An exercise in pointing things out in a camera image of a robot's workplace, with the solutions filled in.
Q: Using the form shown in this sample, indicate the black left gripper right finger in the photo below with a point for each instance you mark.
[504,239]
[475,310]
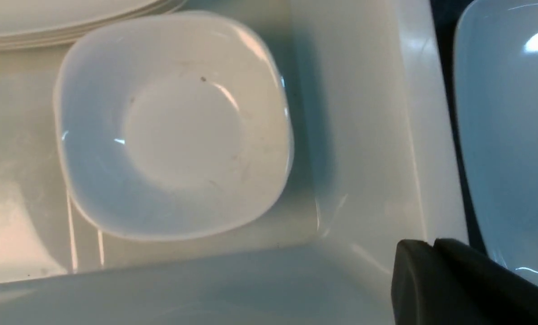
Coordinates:
[504,297]

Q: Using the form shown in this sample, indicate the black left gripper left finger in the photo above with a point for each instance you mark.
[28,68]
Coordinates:
[424,290]

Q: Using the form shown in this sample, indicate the large white square plate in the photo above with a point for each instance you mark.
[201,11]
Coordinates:
[496,100]

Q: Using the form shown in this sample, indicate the small white square bowl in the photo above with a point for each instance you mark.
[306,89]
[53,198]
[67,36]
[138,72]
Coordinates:
[172,127]

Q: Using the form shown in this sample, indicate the large white plastic tub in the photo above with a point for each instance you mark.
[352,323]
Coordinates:
[374,164]

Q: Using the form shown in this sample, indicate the black plastic serving tray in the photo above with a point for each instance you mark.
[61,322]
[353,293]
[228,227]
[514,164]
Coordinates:
[446,14]

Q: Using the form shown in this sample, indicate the stack of white plates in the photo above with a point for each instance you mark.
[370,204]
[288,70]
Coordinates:
[36,23]

